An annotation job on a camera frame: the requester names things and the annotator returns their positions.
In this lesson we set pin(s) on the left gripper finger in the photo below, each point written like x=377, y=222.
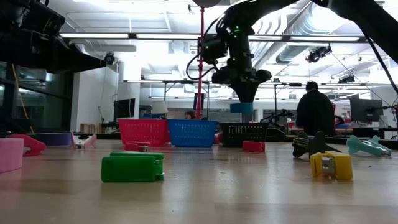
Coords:
x=74, y=63

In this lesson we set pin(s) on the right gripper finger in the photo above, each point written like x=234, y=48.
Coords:
x=249, y=91
x=241, y=91

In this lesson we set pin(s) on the light blue tape roll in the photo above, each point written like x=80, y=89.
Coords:
x=242, y=108

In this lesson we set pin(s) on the small red stapler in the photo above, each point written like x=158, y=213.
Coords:
x=133, y=147
x=253, y=147
x=31, y=143

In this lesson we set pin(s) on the purple tape roll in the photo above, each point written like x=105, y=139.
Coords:
x=54, y=139

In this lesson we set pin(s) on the pink tape roll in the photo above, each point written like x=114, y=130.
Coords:
x=11, y=155

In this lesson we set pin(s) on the small green stapler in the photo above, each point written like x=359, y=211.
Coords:
x=127, y=169

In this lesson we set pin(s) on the small yellow stapler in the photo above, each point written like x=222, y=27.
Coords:
x=343, y=166

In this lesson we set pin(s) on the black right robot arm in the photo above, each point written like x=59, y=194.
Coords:
x=373, y=18

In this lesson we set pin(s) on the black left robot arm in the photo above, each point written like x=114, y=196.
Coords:
x=9, y=53

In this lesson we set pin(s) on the black plastic basket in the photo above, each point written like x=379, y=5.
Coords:
x=242, y=133

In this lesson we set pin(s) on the person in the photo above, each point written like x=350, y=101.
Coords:
x=189, y=115
x=315, y=112

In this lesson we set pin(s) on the blue plastic basket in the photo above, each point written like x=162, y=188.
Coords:
x=192, y=133

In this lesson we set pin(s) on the wooden crate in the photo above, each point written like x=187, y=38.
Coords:
x=88, y=128

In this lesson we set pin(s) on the black computer monitor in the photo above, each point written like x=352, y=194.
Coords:
x=366, y=110
x=124, y=109

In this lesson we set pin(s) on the black ceiling spotlight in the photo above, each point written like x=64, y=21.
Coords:
x=317, y=54

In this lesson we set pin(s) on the white chair back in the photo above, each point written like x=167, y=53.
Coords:
x=159, y=107

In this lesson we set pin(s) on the red plastic basket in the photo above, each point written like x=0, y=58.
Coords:
x=143, y=132

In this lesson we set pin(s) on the black round ceiling camera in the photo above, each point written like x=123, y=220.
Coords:
x=109, y=58

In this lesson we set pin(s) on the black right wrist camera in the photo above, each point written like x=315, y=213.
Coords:
x=214, y=49

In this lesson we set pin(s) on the black aluminium table frame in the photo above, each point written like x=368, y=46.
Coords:
x=342, y=139

